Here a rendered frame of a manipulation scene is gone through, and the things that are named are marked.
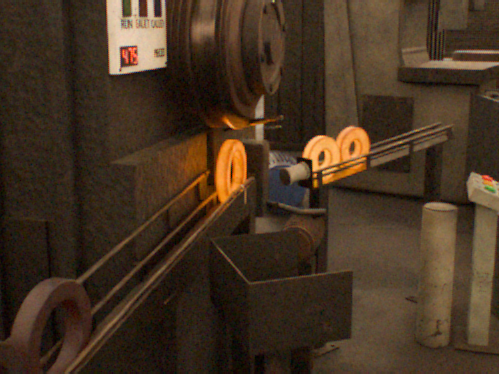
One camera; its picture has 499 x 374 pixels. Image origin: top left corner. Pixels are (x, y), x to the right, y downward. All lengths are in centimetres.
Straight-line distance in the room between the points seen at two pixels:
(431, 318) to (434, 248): 27
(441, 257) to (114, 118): 140
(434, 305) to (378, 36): 234
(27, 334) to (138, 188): 53
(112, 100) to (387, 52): 316
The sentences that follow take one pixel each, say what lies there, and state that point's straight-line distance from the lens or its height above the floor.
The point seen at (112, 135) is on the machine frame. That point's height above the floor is 93.
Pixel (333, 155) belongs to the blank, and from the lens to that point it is 230.
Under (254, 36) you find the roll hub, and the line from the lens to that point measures 165.
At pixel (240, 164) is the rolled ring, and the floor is 76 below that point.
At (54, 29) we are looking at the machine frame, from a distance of 144.
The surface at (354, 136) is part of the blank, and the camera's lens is 237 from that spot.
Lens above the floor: 117
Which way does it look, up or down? 12 degrees down
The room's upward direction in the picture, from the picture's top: straight up
